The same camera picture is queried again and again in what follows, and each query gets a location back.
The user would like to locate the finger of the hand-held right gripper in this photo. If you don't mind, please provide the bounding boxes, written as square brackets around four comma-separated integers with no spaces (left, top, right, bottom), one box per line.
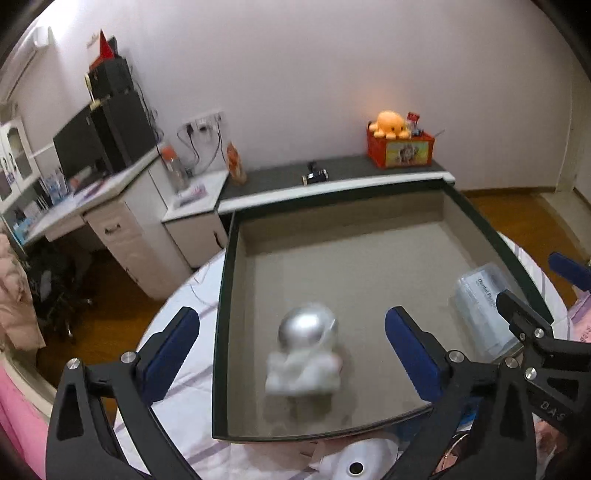
[549,251,591,292]
[496,290,591,370]

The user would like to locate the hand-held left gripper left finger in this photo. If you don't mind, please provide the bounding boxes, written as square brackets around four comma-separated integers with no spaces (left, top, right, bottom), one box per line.
[46,305,201,480]

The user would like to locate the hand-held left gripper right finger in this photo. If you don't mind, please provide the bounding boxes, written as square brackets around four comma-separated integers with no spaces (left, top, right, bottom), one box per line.
[383,305,539,480]

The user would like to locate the clear plastic packet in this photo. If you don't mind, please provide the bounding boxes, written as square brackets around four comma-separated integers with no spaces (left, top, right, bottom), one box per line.
[450,263,525,361]

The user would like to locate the white astronaut figurine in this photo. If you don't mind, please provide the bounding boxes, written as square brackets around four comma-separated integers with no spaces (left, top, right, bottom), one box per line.
[264,302,342,398]

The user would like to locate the pink box with dark rim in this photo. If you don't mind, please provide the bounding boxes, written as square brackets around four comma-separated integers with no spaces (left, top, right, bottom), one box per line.
[211,179,555,444]

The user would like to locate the white striped quilt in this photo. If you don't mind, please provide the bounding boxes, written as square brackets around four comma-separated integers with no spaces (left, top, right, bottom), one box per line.
[113,231,573,480]

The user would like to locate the pink quilt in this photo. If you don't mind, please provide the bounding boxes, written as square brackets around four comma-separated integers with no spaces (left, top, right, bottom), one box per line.
[566,295,591,352]

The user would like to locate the white round plastic object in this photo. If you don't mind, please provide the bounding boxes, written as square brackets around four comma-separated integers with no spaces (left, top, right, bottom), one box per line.
[323,438,402,480]

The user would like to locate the white desk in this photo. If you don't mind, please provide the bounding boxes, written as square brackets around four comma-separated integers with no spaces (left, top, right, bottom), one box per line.
[18,148,192,301]

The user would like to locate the low white side cabinet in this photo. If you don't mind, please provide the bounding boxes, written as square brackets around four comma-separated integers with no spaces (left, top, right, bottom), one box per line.
[161,171,230,271]

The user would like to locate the black office chair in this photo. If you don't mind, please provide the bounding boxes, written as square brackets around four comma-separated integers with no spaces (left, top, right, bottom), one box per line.
[25,240,93,342]

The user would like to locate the pink cloth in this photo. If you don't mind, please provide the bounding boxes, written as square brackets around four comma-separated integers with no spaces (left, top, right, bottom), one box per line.
[0,360,51,462]

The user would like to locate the pink padded jacket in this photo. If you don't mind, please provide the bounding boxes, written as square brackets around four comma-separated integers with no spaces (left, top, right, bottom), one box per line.
[0,233,47,349]

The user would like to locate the bottle with orange cap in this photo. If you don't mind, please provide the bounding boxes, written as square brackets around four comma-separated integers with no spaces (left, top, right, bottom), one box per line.
[161,144,190,192]

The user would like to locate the orange snack bag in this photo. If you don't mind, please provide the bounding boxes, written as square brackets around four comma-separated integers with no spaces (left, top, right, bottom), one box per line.
[225,141,247,185]

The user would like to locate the red storage crate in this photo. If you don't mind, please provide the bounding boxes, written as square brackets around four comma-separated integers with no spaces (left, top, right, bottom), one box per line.
[367,122,435,168]

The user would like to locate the black handheld device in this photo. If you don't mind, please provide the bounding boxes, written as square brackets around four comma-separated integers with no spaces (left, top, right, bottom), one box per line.
[302,161,329,185]

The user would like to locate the dark top TV cabinet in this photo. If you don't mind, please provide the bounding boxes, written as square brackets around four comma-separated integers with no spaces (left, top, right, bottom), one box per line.
[217,156,455,215]

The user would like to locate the blue white desk box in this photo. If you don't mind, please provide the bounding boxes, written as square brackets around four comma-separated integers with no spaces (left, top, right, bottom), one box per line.
[44,168,65,204]

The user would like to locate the black computer tower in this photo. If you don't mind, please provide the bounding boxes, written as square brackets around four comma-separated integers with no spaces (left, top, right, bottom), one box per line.
[90,88,158,174]

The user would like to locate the orange octopus plush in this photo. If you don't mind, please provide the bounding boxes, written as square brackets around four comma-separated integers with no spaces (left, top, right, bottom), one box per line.
[373,110,411,139]

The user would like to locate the black monitor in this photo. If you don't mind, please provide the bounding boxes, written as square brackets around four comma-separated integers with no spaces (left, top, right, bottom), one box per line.
[52,99,109,183]

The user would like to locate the white hutch cabinet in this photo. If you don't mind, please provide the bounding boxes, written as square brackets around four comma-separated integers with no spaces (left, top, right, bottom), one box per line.
[0,113,40,204]

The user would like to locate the black speaker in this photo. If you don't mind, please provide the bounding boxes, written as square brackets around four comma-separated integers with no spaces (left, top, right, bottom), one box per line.
[88,58,134,100]

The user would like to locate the red triangular flag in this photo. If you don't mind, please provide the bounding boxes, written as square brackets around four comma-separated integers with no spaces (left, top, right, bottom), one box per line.
[90,30,116,70]

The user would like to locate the black power cables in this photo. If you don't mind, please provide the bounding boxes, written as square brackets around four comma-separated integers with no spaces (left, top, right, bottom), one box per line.
[178,124,218,176]

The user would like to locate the wall power outlet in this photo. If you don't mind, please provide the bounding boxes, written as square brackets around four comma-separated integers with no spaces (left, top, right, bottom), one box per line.
[182,110,225,134]

